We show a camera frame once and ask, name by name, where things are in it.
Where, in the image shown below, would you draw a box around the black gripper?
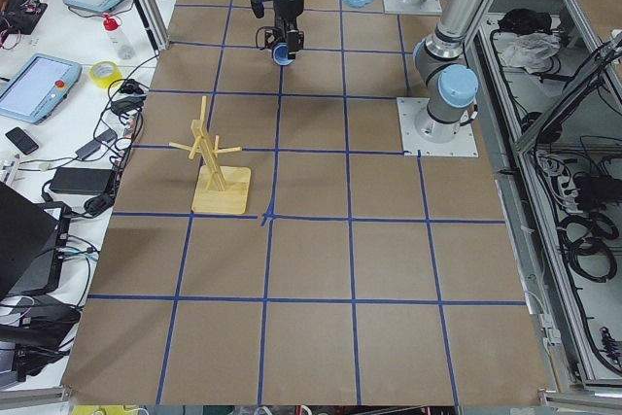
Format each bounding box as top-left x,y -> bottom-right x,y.
264,0 -> 304,59

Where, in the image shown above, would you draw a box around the light blue cup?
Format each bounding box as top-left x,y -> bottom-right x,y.
271,43 -> 295,66

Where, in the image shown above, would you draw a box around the wooden cup rack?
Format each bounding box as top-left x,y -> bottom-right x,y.
169,96 -> 252,215

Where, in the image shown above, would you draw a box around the yellow tape roll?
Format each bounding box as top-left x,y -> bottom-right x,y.
89,60 -> 123,88

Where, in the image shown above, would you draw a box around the teach pendant tablet near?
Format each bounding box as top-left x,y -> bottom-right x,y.
1,53 -> 83,123

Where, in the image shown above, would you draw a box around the black power adapter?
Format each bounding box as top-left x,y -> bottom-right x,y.
50,167 -> 114,195

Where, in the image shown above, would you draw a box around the black smartphone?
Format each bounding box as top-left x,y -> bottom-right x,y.
5,127 -> 39,155

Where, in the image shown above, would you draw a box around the black laptop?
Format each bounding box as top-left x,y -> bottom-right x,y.
1,184 -> 70,298

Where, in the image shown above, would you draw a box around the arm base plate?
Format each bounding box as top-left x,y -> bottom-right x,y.
397,97 -> 478,157
383,0 -> 442,16

